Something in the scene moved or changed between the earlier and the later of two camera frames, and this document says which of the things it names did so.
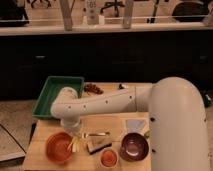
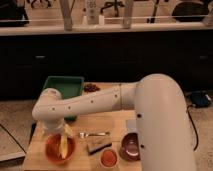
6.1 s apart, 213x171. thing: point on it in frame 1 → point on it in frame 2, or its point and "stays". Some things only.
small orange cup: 108,158 stays
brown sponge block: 97,143 stays
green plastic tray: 51,91 stays
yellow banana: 76,144 → 66,134
